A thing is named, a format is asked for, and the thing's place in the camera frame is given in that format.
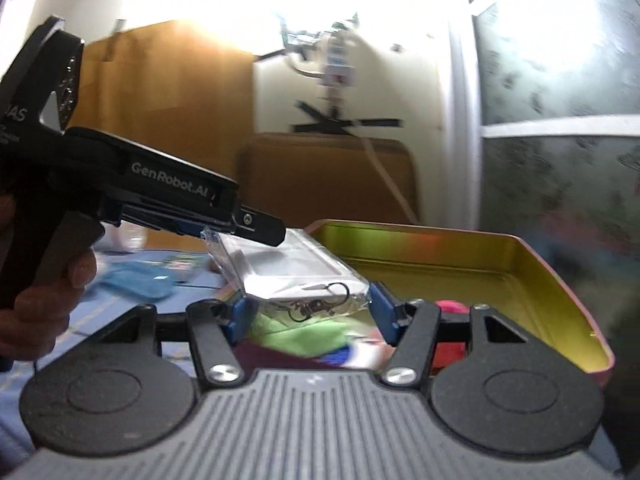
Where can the pink fluffy item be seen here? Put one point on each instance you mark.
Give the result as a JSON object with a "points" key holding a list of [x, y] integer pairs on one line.
{"points": [[452, 355]]}

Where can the frosted glass window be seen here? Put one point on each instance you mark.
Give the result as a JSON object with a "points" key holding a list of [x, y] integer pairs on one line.
{"points": [[555, 60]]}

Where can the blue plastic pouch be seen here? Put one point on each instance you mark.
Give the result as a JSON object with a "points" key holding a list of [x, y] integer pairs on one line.
{"points": [[135, 282]]}

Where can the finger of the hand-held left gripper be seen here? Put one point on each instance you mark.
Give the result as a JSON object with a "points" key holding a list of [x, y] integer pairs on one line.
{"points": [[250, 225]]}

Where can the wood grain sheet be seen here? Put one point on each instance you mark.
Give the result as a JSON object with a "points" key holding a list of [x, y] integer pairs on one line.
{"points": [[170, 100]]}

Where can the pink tin box gold inside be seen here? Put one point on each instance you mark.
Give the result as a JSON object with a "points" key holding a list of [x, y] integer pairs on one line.
{"points": [[475, 270]]}

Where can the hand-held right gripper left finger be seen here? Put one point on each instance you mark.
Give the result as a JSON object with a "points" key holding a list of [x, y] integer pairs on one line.
{"points": [[236, 316]]}

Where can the green cloth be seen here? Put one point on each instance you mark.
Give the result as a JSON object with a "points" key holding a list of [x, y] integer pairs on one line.
{"points": [[305, 332]]}

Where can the person's left hand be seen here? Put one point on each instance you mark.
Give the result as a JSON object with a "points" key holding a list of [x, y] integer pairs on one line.
{"points": [[47, 305]]}

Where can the white power strip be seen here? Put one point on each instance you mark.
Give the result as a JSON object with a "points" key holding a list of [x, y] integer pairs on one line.
{"points": [[336, 57]]}

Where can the clear plastic packet with hooks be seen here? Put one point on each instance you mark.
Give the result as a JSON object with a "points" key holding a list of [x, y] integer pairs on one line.
{"points": [[295, 265]]}

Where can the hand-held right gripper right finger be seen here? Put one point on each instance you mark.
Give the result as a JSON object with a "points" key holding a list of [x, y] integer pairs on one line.
{"points": [[384, 312]]}

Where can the black tape cross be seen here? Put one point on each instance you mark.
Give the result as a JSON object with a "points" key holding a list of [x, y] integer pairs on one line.
{"points": [[345, 122]]}

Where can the dark red cloth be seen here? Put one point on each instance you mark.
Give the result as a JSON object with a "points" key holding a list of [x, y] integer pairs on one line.
{"points": [[270, 357]]}

